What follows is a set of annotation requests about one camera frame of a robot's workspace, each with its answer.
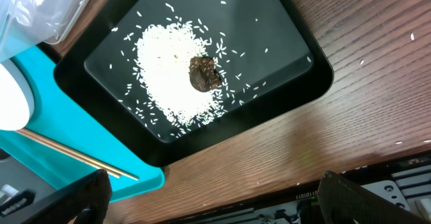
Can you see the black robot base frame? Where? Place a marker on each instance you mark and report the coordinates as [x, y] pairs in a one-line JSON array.
[[404, 182]]

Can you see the pile of white rice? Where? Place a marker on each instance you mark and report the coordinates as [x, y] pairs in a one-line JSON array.
[[254, 44]]

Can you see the wooden chopstick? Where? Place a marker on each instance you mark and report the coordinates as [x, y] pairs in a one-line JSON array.
[[67, 154], [87, 158]]

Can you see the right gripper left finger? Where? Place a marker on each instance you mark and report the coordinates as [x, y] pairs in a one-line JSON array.
[[85, 201]]

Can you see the grey plastic dish rack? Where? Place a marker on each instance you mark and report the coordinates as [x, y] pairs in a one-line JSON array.
[[20, 186]]

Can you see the brown food scrap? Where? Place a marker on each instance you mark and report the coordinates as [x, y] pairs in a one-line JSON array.
[[202, 74]]

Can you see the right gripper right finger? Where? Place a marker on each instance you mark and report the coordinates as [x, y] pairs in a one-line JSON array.
[[343, 201]]

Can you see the large white plate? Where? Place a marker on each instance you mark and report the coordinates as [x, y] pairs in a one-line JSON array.
[[17, 100]]

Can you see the black waste tray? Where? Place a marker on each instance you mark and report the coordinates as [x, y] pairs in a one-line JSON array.
[[82, 76]]

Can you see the clear plastic bin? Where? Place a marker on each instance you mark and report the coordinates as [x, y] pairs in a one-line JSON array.
[[26, 23]]

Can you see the teal serving tray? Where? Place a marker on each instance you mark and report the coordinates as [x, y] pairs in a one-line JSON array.
[[58, 117]]

